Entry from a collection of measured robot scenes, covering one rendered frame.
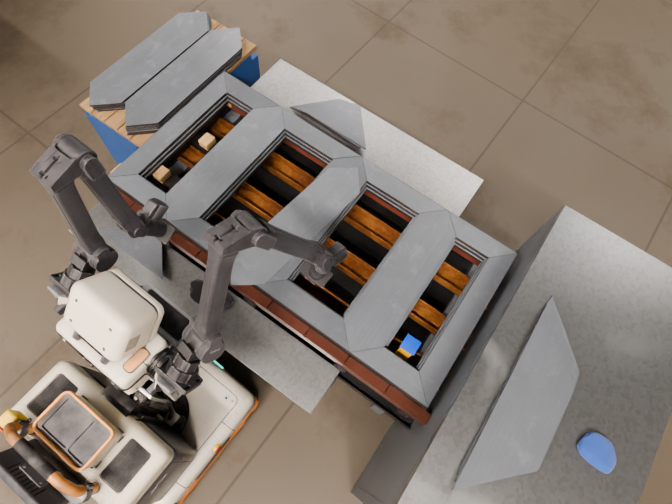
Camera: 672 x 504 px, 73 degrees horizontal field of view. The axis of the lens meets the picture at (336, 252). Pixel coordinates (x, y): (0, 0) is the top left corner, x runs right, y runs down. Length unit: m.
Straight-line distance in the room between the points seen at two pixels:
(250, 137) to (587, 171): 2.39
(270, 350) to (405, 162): 1.06
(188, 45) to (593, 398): 2.27
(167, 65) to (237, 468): 1.99
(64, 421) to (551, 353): 1.61
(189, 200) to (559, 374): 1.51
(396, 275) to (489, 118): 1.99
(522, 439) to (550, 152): 2.38
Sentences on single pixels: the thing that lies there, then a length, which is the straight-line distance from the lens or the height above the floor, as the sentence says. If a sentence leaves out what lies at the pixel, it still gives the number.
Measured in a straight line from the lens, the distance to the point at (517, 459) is 1.61.
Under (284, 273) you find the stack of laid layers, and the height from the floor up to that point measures 0.86.
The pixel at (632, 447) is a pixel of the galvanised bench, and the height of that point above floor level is 1.05.
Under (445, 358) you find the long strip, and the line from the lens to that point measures 1.78.
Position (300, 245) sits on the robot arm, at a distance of 1.30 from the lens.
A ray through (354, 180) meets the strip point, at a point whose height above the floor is 0.87.
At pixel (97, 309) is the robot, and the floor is 1.38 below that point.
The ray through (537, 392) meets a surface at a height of 1.07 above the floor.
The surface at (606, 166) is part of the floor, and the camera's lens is 3.73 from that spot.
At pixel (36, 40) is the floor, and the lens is 4.17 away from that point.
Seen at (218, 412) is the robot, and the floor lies 0.28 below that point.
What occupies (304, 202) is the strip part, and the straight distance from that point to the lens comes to 1.93.
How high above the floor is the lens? 2.54
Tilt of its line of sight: 66 degrees down
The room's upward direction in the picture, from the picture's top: 10 degrees clockwise
